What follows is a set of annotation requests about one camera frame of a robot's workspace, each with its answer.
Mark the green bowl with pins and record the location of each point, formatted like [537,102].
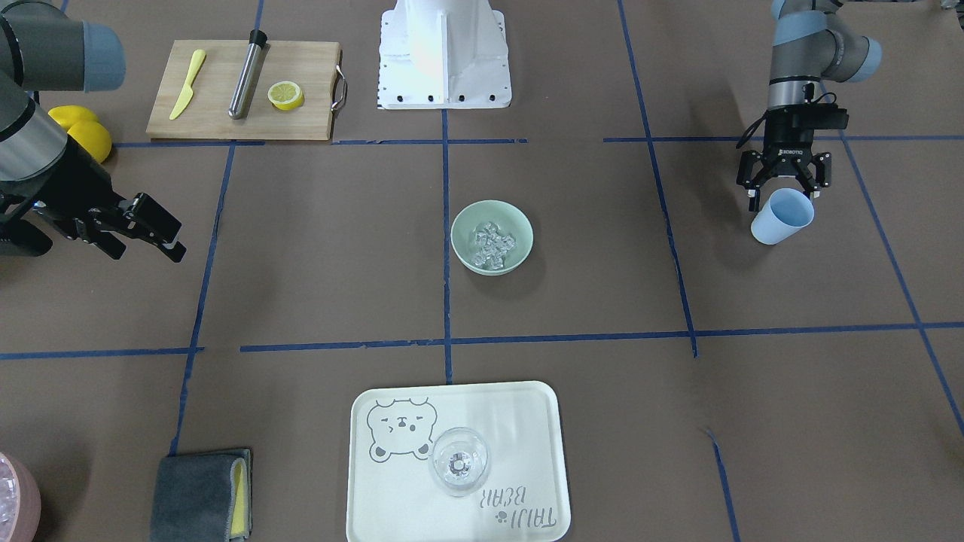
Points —
[510,220]

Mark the wine glass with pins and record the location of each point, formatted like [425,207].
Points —
[460,461]

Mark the yellow plastic knife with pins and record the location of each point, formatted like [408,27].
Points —
[187,91]

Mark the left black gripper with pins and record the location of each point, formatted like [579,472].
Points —
[785,137]

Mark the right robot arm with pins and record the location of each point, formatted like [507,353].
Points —
[44,50]

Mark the cream bear tray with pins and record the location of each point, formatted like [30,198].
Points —
[392,494]

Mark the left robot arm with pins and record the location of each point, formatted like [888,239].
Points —
[811,44]

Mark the pink bowl with ice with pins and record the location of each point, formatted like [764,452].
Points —
[20,501]

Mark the metal muddler rod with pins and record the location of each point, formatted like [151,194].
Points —
[251,69]

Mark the yellow lemon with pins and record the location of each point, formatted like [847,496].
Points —
[68,116]
[93,137]

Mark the clear ice cube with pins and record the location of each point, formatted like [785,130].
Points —
[490,247]

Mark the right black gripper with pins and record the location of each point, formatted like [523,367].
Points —
[66,197]

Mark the light blue cup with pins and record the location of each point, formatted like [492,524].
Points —
[785,213]

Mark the half lemon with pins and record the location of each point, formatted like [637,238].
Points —
[286,95]

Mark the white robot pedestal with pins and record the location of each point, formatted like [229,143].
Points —
[443,55]

